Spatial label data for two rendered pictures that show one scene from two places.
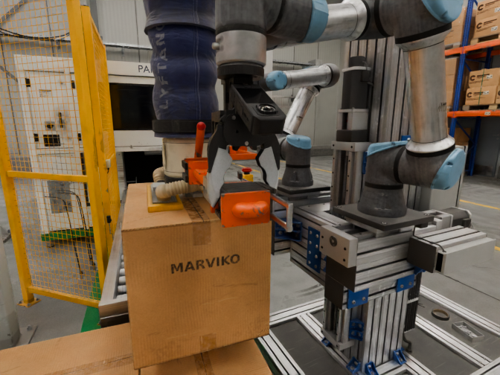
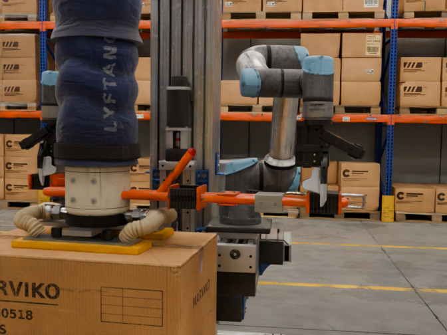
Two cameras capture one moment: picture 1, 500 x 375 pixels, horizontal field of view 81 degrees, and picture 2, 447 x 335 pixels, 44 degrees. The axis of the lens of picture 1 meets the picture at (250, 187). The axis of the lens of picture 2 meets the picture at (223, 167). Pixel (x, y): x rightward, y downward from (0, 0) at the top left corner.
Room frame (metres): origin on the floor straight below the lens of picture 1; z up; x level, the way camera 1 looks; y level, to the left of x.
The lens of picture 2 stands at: (-0.05, 1.30, 1.38)
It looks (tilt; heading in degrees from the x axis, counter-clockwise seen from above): 4 degrees down; 302
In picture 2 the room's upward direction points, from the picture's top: 1 degrees clockwise
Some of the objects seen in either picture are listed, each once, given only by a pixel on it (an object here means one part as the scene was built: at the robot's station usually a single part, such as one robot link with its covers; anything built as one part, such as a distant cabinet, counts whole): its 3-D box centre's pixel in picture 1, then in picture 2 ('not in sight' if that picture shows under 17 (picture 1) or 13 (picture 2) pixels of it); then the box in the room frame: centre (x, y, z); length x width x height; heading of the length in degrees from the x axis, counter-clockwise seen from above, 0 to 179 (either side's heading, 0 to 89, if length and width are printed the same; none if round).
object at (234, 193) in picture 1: (238, 202); (324, 202); (0.45, 0.02, 1.20); 0.08 x 0.07 x 0.05; 19
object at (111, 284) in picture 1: (121, 231); not in sight; (2.16, 1.00, 0.50); 2.31 x 0.05 x 0.19; 21
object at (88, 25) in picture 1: (108, 154); not in sight; (2.70, 1.30, 1.05); 1.17 x 0.10 x 2.10; 21
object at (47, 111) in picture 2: not in sight; (54, 113); (1.36, 0.06, 1.42); 0.08 x 0.08 x 0.05
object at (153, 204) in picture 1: (162, 191); (82, 238); (0.98, 0.30, 1.10); 0.34 x 0.10 x 0.05; 19
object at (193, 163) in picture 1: (202, 170); (187, 196); (0.78, 0.13, 1.20); 0.10 x 0.08 x 0.06; 109
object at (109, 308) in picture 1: (186, 293); not in sight; (1.18, 0.29, 0.58); 0.70 x 0.03 x 0.06; 111
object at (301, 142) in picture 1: (297, 149); not in sight; (1.40, -0.23, 1.20); 0.13 x 0.12 x 0.14; 34
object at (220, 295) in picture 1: (188, 248); (93, 314); (1.02, 0.23, 0.87); 0.60 x 0.40 x 0.40; 21
